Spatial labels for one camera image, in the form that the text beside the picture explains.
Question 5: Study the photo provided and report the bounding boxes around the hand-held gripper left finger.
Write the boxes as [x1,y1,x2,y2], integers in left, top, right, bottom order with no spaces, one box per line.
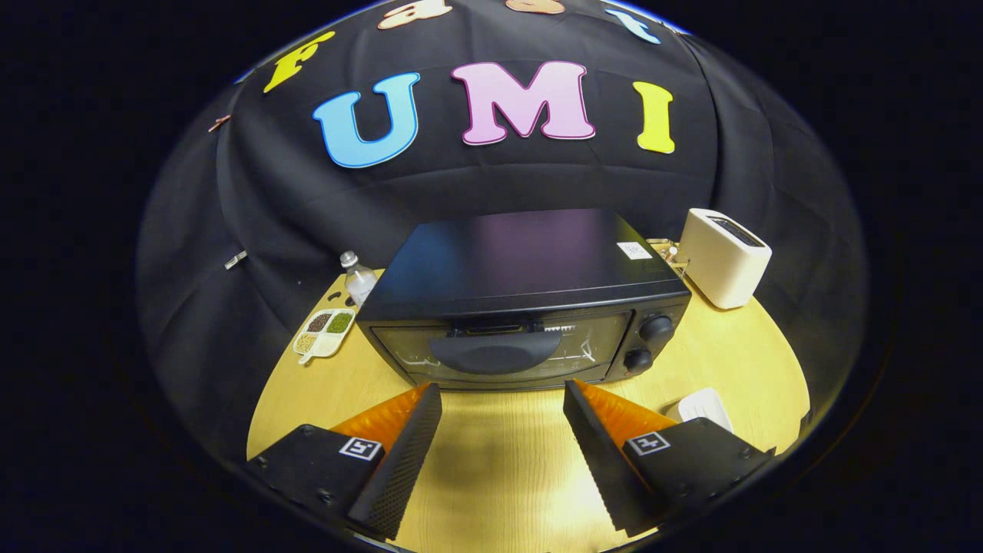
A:
[246,382,443,541]

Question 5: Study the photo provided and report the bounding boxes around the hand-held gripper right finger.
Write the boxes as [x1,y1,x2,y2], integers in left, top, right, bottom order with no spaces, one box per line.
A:
[563,379,775,538]

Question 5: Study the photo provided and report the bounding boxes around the black toaster oven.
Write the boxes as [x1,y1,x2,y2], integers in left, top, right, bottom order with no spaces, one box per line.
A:
[355,207,692,391]

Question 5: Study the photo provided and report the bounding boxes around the white bread toaster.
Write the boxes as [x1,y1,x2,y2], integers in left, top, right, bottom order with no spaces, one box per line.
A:
[676,207,773,310]

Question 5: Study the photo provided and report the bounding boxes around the small white plate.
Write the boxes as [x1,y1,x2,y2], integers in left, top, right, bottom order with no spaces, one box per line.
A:
[664,388,734,433]

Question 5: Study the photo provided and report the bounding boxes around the white divided grain tray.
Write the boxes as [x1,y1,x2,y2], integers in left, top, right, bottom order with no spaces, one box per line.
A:
[293,307,356,365]

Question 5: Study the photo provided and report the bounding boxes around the clear plastic bottle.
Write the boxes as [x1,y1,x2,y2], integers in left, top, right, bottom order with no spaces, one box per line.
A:
[340,250,379,308]

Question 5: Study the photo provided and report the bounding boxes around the metal wire basket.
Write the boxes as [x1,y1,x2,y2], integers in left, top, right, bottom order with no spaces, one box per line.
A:
[647,238,690,277]

